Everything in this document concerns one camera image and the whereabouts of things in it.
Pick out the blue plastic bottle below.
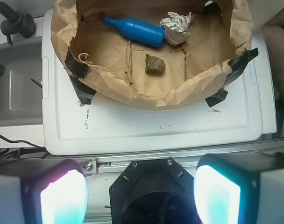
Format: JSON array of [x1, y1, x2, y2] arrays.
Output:
[[103, 15, 165, 47]]

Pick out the black tape strip right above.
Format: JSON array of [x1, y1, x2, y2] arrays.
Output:
[[205, 48, 259, 108]]

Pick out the black tape strip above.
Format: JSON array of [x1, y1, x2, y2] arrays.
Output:
[[64, 44, 97, 105], [205, 48, 259, 108]]

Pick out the gripper glowing gel left finger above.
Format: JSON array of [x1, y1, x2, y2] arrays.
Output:
[[0, 159, 88, 224]]

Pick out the black faucet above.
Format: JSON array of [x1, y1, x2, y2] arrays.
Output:
[[0, 1, 36, 45]]

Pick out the black octagonal mount plate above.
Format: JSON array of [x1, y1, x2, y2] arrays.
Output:
[[109, 158, 201, 224]]

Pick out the gripper glowing gel right finger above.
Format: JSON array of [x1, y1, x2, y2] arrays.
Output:
[[193, 153, 284, 224]]

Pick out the black cable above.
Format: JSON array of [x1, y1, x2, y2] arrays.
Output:
[[0, 129, 44, 149]]

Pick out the brown rock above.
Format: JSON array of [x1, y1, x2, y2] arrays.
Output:
[[145, 54, 166, 74]]

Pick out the black tape strip left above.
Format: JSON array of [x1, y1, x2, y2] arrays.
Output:
[[64, 44, 97, 105]]

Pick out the brown paper bag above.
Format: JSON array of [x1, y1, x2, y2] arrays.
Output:
[[51, 0, 257, 110]]

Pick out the crumpled white paper ball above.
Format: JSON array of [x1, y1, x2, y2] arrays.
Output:
[[160, 12, 194, 46]]

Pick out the aluminium frame rail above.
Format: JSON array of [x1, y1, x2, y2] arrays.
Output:
[[81, 137, 284, 175]]

